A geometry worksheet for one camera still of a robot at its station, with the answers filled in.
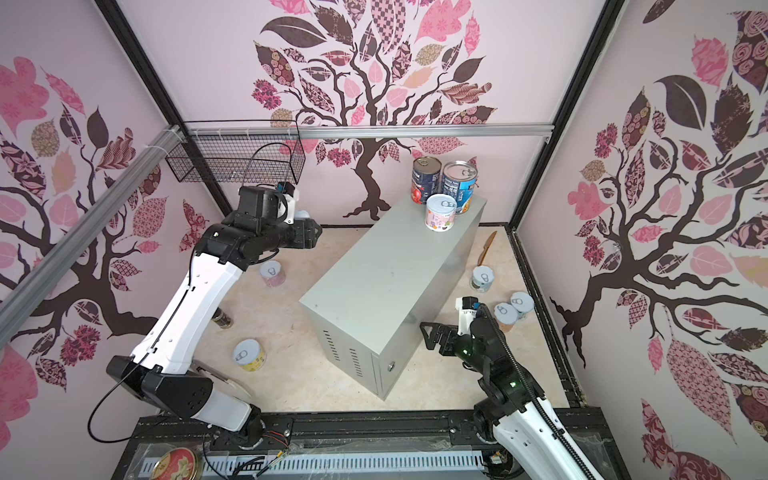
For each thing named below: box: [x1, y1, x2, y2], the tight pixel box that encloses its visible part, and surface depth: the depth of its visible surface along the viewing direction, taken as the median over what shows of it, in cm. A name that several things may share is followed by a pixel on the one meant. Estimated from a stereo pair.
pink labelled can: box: [425, 193, 457, 233], surface depth 71 cm
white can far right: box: [510, 292, 535, 318], surface depth 93 cm
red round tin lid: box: [150, 447, 198, 480], surface depth 68 cm
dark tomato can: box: [411, 156, 442, 205], surface depth 75 cm
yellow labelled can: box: [233, 339, 267, 372], surface depth 84 cm
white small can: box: [472, 265, 495, 293], surface depth 100 cm
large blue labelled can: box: [442, 160, 479, 214], surface depth 72 cm
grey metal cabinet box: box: [299, 195, 487, 401], surface depth 64 cm
